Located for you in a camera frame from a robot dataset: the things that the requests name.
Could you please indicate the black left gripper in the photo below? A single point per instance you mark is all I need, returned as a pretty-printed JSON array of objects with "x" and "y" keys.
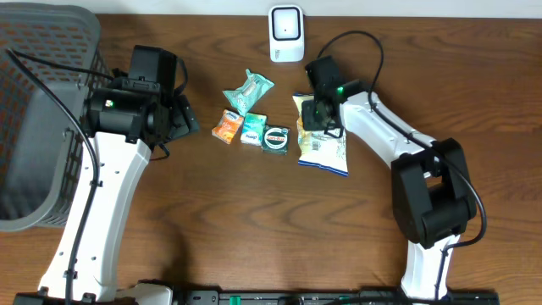
[{"x": 182, "y": 120}]

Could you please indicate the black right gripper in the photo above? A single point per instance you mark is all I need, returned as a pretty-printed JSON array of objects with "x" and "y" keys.
[{"x": 306, "y": 120}]

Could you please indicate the large yellow wipes pack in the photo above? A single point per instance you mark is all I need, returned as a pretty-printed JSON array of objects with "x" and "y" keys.
[{"x": 318, "y": 149}]

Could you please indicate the dark green round-label pack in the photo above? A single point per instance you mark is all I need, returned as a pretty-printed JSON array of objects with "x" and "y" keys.
[{"x": 275, "y": 139}]

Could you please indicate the teal Kleenex tissue pack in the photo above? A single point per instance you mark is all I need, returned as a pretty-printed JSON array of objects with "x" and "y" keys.
[{"x": 252, "y": 132}]

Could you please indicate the orange Kleenex tissue pack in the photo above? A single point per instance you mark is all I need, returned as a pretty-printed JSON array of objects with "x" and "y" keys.
[{"x": 228, "y": 126}]

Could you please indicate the teal crinkled snack pack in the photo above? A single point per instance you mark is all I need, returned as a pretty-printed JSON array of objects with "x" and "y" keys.
[{"x": 246, "y": 96}]

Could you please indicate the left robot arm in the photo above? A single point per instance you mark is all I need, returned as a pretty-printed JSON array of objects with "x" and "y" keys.
[{"x": 122, "y": 128}]

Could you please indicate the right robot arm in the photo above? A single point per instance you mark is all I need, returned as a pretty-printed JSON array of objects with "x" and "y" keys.
[{"x": 432, "y": 196}]

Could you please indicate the white barcode scanner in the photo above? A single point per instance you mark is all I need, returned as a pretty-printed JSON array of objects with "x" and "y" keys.
[{"x": 286, "y": 33}]

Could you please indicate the dark grey plastic basket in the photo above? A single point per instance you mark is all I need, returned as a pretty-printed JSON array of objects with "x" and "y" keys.
[{"x": 40, "y": 148}]

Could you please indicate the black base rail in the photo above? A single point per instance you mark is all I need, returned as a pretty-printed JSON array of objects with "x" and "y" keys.
[{"x": 215, "y": 296}]

